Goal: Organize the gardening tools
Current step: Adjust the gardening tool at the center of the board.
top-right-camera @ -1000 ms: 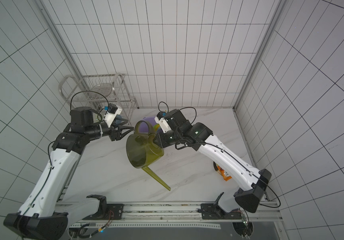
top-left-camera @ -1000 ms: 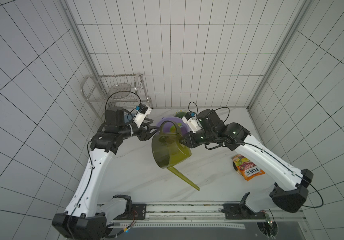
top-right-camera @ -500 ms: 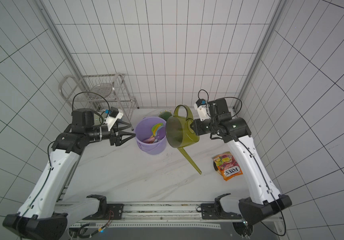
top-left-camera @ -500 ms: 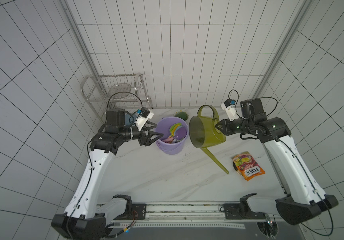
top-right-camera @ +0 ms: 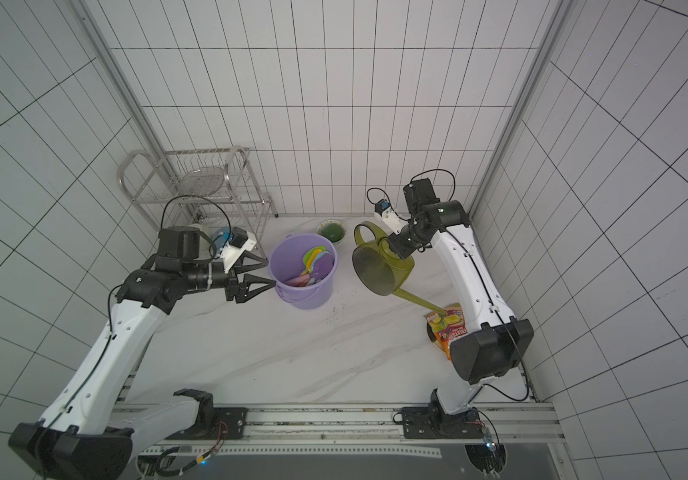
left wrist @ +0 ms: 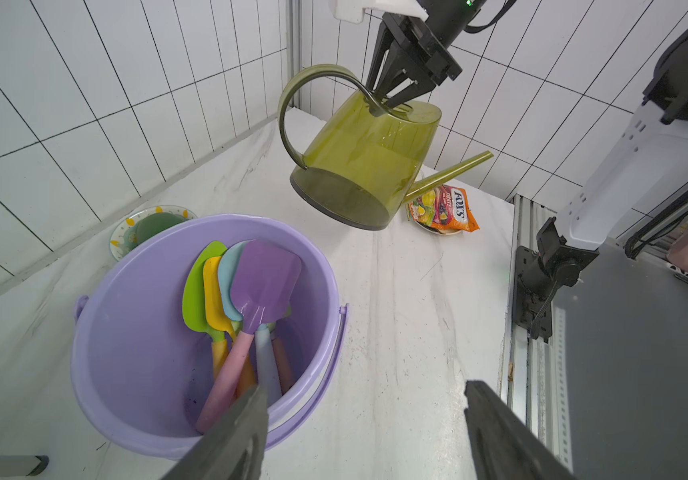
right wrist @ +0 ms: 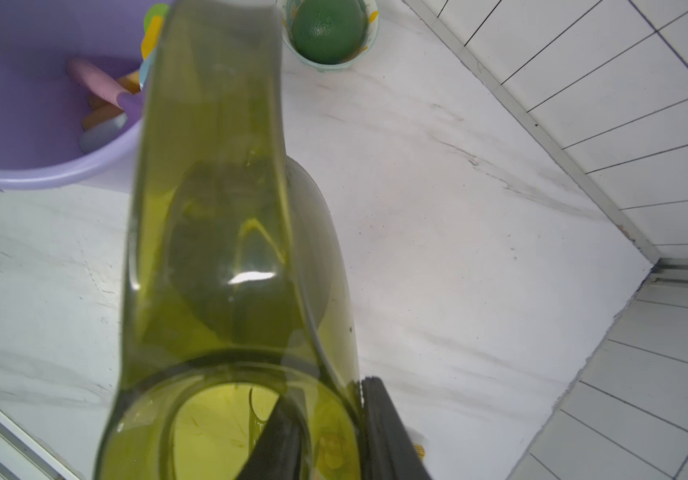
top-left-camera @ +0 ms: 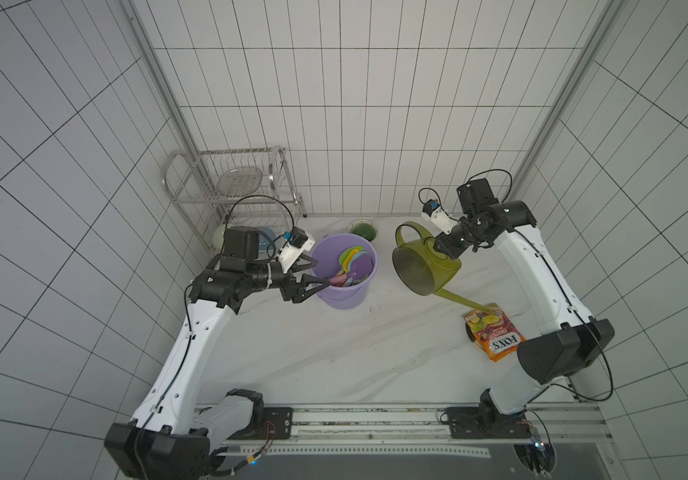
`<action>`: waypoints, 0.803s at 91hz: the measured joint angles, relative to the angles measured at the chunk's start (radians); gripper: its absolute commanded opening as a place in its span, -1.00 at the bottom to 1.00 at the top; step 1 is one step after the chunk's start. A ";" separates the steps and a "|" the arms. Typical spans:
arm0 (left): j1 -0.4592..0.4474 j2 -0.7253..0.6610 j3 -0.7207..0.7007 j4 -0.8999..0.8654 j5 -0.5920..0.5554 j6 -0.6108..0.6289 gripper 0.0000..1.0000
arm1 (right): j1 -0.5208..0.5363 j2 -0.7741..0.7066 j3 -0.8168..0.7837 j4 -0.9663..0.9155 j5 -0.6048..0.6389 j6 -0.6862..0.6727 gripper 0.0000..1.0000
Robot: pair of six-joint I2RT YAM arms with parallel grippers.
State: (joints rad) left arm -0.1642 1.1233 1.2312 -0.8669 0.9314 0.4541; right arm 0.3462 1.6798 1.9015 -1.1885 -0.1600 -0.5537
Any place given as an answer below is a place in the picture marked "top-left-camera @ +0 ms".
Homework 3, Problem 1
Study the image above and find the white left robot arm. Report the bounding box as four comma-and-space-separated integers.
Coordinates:
104, 226, 329, 479

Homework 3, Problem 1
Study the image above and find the green trowel wooden handle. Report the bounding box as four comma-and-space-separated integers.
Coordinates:
345, 249, 368, 273

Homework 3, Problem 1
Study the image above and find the metal strainer dish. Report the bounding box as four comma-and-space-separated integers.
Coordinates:
216, 166, 264, 198

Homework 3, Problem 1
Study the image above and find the purple plastic bucket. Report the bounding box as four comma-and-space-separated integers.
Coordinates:
310, 233, 379, 310

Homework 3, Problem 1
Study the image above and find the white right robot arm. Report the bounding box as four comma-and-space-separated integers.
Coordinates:
392, 178, 615, 427

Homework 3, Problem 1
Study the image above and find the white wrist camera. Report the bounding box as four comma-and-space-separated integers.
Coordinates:
278, 227, 316, 273
421, 199, 458, 235

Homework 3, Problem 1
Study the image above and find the teal plastic shovel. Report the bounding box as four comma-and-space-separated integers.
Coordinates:
344, 272, 367, 286

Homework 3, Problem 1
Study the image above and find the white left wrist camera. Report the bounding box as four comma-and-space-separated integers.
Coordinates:
278, 227, 316, 273

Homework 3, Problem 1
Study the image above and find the stainless steel dish rack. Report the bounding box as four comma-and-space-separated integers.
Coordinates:
160, 145, 308, 251

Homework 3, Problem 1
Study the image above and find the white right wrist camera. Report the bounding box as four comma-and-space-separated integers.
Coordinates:
421, 199, 458, 235

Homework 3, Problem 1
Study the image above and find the pale green bowl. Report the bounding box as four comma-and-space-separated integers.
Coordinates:
212, 224, 226, 251

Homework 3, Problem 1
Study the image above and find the orange candy snack bag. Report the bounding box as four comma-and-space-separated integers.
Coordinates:
464, 303, 526, 362

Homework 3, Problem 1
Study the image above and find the blue bowl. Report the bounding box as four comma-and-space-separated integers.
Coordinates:
259, 226, 277, 250

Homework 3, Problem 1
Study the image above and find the yellow spade orange handle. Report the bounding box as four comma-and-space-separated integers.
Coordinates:
339, 245, 363, 272

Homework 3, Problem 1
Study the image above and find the purple shovel pink handle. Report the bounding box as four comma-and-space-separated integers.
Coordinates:
330, 253, 375, 287

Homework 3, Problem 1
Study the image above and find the green transparent watering can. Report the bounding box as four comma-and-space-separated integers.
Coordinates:
392, 221, 495, 315

